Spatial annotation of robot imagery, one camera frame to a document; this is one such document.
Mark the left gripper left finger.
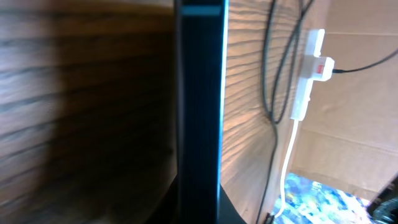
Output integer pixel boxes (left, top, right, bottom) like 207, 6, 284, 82
146, 177, 178, 224

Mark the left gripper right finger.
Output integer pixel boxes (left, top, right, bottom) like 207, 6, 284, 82
218, 186, 246, 224

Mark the black USB charging cable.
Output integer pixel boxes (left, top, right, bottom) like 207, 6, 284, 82
255, 0, 398, 224

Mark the blue Samsung Galaxy smartphone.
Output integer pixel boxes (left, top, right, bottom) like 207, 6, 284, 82
175, 0, 229, 224

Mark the white charger plug adapter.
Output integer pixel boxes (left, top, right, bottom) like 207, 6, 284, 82
301, 55, 335, 82

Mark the white power strip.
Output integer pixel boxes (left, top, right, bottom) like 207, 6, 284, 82
290, 29, 325, 121

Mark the white power strip cord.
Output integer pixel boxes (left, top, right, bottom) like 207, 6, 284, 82
273, 119, 300, 219

